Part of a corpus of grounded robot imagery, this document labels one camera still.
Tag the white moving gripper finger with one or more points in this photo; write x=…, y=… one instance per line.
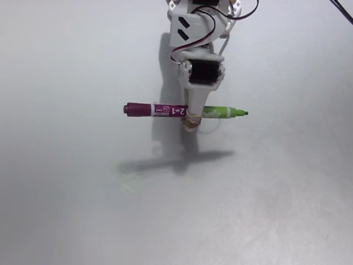
x=198, y=99

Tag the tan rubber band binding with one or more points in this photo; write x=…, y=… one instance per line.
x=191, y=121

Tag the white fixed gripper finger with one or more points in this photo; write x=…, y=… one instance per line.
x=186, y=99

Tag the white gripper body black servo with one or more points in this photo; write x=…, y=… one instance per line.
x=203, y=71

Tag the purple and green double marker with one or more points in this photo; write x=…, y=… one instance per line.
x=165, y=110

